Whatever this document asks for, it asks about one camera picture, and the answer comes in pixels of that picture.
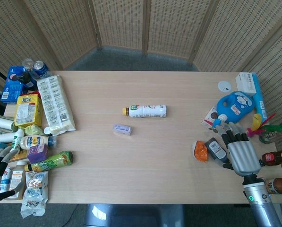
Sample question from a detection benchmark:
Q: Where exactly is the green bottle with yellow cap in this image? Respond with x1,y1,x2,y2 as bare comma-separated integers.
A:
24,150,74,173

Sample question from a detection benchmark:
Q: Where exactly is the orange snack bag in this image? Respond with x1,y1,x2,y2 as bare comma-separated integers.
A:
192,140,209,162

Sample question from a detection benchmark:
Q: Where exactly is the woven wooden folding screen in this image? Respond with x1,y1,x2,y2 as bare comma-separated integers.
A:
0,0,282,157

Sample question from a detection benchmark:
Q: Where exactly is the white bottle with yellow cap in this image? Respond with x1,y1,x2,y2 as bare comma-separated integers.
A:
122,104,168,119

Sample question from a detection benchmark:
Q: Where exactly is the white lint roller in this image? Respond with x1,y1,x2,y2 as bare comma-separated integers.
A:
0,115,18,133

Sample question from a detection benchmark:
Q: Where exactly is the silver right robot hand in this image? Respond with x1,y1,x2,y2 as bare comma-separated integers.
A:
217,122,262,177

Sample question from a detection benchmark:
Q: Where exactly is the small white red packet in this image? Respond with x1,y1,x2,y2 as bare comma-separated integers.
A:
200,106,220,130

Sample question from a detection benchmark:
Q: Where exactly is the large white noodle packet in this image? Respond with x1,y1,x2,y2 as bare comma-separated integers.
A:
36,74,77,137

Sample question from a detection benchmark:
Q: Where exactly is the brown bottle with white label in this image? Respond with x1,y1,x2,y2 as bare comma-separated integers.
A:
264,177,282,196

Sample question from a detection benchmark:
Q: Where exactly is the white bottle with green label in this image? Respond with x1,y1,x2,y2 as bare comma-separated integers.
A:
9,128,26,152

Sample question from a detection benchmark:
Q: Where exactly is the purple box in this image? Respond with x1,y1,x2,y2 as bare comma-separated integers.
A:
27,143,49,164

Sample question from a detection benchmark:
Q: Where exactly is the yellow snack bag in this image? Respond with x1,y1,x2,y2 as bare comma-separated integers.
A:
14,95,43,127

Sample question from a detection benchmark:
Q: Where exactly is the blue drink can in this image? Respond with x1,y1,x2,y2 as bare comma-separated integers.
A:
33,60,50,80

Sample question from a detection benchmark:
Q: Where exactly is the blue cookie box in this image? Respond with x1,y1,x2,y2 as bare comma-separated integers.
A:
0,66,37,104

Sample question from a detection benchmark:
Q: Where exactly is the white blue snack pouch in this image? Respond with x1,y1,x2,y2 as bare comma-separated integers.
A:
20,170,49,219

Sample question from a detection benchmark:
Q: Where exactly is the silver drink can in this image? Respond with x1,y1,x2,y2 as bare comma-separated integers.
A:
21,58,35,72

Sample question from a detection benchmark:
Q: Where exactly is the brown bottle with red label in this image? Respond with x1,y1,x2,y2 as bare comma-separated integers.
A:
259,150,282,167

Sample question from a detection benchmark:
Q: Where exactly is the white mayonnaise squeeze bottle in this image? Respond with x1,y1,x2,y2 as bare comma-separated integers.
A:
20,134,58,150

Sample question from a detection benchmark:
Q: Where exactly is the blue detergent bottle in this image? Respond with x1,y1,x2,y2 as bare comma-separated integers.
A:
212,90,255,129

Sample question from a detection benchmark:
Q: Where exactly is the white cardboard box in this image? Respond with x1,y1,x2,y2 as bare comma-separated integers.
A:
235,72,257,97

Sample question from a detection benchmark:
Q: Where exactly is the orange yellow flat packet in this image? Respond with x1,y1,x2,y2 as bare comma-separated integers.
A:
9,149,30,163

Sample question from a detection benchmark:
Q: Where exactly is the white round lid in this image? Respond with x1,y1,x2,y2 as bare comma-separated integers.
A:
217,80,232,93

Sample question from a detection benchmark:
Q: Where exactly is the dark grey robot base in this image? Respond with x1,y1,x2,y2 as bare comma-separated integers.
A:
84,203,187,227

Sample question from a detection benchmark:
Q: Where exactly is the colourful feather shuttlecock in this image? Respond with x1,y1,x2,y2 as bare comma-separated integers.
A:
246,113,276,139

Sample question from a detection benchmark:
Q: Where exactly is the dark grey sauce bottle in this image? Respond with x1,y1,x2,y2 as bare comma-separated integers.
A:
205,137,229,164

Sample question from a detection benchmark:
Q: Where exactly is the light green wrapped packet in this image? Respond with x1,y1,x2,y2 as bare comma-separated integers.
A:
23,124,46,137

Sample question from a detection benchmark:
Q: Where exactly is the small lilac packet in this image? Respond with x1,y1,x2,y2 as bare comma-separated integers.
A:
112,123,133,137

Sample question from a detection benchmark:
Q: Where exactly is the white paper roll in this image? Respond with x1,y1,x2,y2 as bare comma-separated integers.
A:
0,133,17,143

